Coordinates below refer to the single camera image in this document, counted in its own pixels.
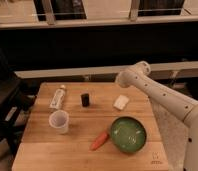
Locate orange carrot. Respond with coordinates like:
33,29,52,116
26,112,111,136
90,131,109,151

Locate green bowl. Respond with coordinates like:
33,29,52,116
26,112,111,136
109,116,147,154

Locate white plastic cup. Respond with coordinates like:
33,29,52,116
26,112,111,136
49,110,69,134

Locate black side table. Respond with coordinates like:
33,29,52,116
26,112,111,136
0,77,35,150

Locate white sponge block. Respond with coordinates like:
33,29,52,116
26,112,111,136
113,95,129,110

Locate white plastic bottle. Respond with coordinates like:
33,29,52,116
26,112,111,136
50,85,66,110

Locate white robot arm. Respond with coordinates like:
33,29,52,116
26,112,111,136
116,61,198,171

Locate black eraser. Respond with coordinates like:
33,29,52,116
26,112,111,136
81,93,90,107

